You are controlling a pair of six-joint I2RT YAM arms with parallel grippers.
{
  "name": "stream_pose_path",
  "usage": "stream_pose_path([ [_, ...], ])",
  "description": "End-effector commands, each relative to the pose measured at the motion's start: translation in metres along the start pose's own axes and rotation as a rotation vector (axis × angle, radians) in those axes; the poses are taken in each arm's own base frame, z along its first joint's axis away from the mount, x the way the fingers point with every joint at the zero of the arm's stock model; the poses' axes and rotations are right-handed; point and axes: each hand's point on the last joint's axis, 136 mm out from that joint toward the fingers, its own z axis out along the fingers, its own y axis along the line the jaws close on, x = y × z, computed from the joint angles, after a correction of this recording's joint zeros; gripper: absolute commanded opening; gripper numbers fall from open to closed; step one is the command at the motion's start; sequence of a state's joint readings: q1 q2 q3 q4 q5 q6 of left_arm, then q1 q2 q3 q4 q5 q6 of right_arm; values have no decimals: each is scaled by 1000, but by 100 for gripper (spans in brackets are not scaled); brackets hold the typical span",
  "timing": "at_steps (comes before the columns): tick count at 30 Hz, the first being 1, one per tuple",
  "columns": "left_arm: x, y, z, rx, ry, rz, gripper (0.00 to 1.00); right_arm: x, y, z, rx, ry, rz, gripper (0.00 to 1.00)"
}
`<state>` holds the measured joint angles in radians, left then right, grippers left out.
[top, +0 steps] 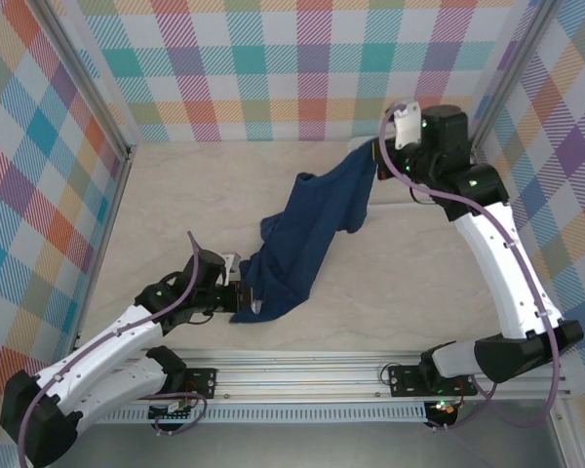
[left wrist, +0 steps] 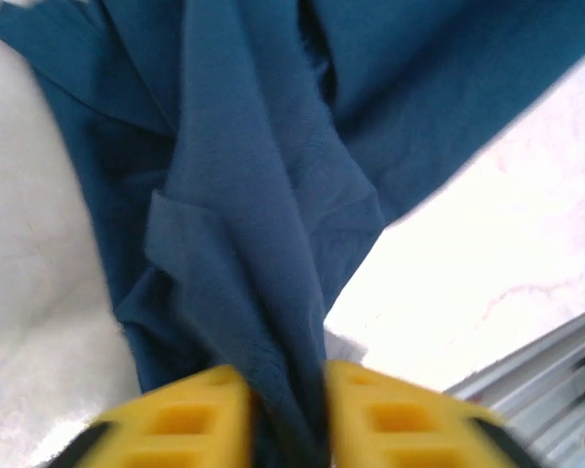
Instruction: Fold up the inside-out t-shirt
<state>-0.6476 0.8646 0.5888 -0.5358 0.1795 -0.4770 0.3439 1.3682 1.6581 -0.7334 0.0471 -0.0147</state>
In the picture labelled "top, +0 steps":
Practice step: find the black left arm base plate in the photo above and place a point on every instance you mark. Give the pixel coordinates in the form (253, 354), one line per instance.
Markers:
(205, 382)

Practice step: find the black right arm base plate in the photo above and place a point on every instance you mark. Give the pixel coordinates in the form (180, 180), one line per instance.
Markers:
(402, 382)

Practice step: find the aluminium side frame bar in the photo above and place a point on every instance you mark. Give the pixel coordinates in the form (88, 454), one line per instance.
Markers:
(113, 205)

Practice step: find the grey sheet metal panel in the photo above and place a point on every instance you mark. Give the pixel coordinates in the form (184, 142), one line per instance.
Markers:
(297, 448)

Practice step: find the navy blue t-shirt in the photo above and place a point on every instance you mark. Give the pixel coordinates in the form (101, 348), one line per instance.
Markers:
(312, 229)

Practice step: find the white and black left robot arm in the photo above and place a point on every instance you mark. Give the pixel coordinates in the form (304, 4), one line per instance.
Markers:
(127, 336)

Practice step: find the small circuit board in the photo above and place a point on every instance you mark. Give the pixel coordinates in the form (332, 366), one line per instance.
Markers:
(173, 414)
(443, 409)

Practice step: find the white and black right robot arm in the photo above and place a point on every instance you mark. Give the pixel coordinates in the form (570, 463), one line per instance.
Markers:
(497, 263)

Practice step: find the aluminium frame post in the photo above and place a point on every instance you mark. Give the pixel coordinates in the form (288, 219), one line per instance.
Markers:
(513, 73)
(89, 83)

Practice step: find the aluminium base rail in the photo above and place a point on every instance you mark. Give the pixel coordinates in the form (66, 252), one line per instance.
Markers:
(297, 375)

